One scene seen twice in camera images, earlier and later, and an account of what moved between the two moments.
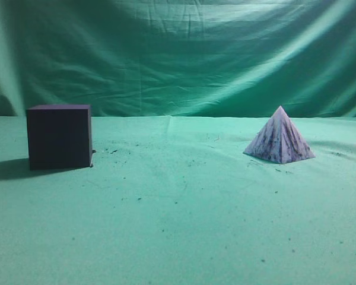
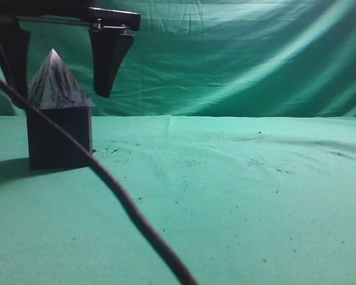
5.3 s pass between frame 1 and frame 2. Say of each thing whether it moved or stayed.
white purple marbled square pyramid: moved
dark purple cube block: stayed
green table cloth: stayed
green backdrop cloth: stayed
